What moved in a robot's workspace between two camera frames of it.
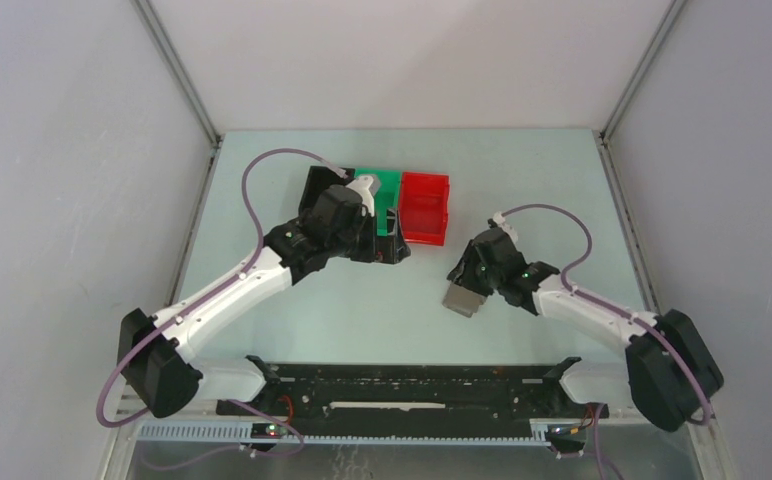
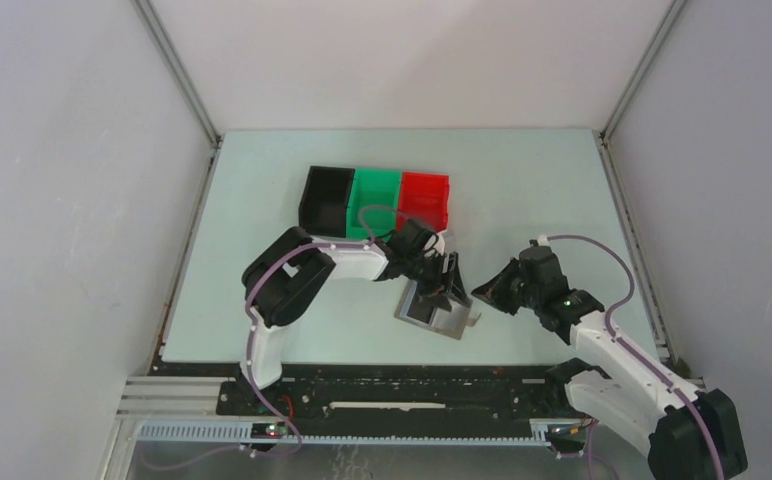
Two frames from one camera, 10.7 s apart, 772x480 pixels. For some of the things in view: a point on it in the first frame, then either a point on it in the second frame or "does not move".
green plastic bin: (387, 195) does not move
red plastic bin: (424, 207) does not move
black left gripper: (390, 249) → (437, 284)
